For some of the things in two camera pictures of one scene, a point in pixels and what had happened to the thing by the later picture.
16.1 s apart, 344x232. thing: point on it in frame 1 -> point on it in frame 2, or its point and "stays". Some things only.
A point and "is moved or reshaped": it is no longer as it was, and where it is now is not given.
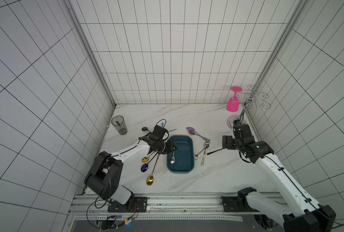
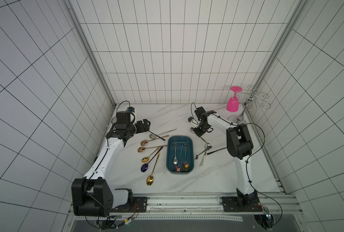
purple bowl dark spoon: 144,167 stays
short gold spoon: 146,158 stays
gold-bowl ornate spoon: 192,129 -> 185,166
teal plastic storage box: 181,161 stays
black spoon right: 215,150 stays
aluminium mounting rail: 161,206 stays
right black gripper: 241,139 -> 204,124
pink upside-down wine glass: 232,105 stays
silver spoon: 193,132 is moved or reshaped
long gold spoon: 150,179 stays
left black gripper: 170,145 -> 146,127
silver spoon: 172,160 is moved or reshaped
